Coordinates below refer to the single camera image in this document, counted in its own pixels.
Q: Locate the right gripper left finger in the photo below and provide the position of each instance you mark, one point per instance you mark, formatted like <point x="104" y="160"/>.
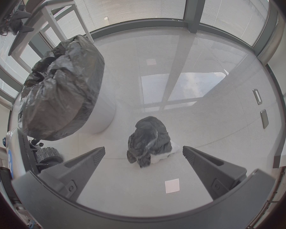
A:
<point x="78" y="173"/>

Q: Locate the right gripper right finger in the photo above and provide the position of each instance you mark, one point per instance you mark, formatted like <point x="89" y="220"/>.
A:
<point x="212" y="173"/>

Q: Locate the white curtain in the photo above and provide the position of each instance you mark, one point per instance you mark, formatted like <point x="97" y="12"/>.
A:
<point x="273" y="42"/>

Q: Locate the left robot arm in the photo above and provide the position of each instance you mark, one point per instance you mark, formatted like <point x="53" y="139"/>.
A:
<point x="9" y="25"/>

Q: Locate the crumpled black plastic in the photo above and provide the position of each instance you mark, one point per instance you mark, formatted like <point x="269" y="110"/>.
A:
<point x="147" y="137"/>

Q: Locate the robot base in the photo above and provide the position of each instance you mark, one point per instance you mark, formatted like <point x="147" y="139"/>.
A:
<point x="13" y="142"/>

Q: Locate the window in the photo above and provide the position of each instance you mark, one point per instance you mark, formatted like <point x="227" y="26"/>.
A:
<point x="133" y="1"/>

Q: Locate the grey seat white chair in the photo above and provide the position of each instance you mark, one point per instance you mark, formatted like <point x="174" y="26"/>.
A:
<point x="59" y="23"/>

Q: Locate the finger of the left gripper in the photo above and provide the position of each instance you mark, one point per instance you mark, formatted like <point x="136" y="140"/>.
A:
<point x="27" y="29"/>
<point x="22" y="13"/>

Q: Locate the crumpled white plastic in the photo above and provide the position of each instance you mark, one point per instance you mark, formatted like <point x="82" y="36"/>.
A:
<point x="164" y="153"/>

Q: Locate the black plastic bag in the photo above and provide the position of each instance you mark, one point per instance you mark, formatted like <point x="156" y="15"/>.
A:
<point x="62" y="89"/>

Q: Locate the white trash bin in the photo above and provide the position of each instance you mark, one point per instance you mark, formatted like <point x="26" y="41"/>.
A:
<point x="104" y="113"/>

